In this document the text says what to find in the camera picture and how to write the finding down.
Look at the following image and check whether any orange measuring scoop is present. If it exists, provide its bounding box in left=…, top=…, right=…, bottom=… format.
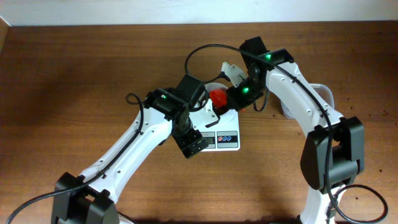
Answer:
left=210, top=89, right=228, bottom=109

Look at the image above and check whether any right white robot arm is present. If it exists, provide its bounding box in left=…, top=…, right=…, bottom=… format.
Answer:
left=227, top=37, right=364, bottom=223

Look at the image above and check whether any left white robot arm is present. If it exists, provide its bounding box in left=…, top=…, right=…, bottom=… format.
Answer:
left=51, top=75, right=208, bottom=223

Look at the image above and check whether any white round bowl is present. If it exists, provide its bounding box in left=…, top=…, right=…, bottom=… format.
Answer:
left=201, top=82, right=233, bottom=117

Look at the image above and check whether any white digital kitchen scale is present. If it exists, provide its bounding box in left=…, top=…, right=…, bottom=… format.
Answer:
left=195, top=110, right=240, bottom=152

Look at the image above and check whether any clear plastic bean container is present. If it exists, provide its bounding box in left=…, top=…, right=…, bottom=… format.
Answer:
left=280, top=83, right=335, bottom=119

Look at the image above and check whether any right black camera cable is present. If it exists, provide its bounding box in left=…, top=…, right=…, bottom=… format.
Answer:
left=184, top=43, right=389, bottom=224

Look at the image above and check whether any black camera cable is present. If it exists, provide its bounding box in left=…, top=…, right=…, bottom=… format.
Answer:
left=6, top=92, right=146, bottom=224
left=184, top=43, right=389, bottom=224

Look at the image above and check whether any left black camera cable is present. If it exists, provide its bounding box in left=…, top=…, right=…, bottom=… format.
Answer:
left=6, top=92, right=146, bottom=224

